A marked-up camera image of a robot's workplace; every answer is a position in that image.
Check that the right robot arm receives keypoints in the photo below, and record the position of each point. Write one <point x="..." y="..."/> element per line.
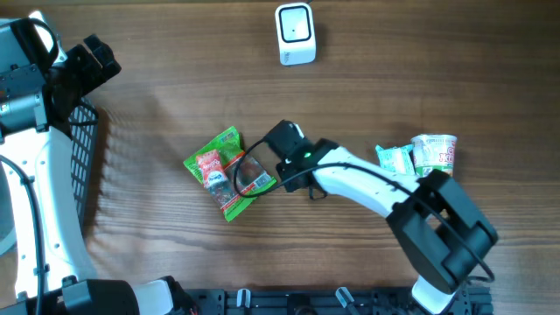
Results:
<point x="442" y="232"/>

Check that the teal snack wrapper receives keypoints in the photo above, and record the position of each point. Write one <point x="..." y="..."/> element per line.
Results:
<point x="396" y="159"/>

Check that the green candy bag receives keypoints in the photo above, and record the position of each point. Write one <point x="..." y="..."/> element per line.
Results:
<point x="214" y="166"/>

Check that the white barcode scanner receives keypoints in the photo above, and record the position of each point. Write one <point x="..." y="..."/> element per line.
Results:
<point x="295" y="34"/>

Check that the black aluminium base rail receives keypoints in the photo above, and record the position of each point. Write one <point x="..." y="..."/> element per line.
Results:
<point x="378" y="301"/>

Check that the grey plastic mesh basket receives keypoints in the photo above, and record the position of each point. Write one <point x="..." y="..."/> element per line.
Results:
<point x="84" y="140"/>

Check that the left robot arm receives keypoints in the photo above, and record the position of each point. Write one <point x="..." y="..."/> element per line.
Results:
<point x="41" y="86"/>

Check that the cup noodles container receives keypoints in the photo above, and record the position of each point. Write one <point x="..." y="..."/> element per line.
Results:
<point x="433" y="152"/>

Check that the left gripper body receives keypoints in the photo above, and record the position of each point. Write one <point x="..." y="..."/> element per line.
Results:
<point x="80" y="73"/>

